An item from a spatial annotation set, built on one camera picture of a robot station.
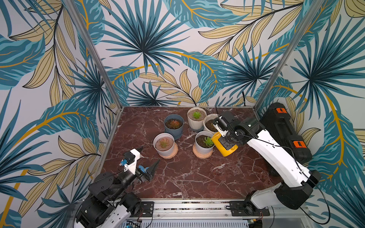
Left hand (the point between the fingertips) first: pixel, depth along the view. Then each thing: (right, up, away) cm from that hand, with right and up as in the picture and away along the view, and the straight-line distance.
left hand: (150, 156), depth 60 cm
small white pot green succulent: (+27, 0, +28) cm, 39 cm away
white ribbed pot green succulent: (+23, +18, +38) cm, 48 cm away
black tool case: (+66, +15, +21) cm, 71 cm away
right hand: (+36, +6, +13) cm, 39 cm away
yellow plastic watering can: (+35, -2, +14) cm, 38 cm away
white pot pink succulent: (+3, 0, +26) cm, 26 cm away
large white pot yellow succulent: (+30, +11, +30) cm, 44 cm away
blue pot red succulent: (+7, +12, +35) cm, 38 cm away
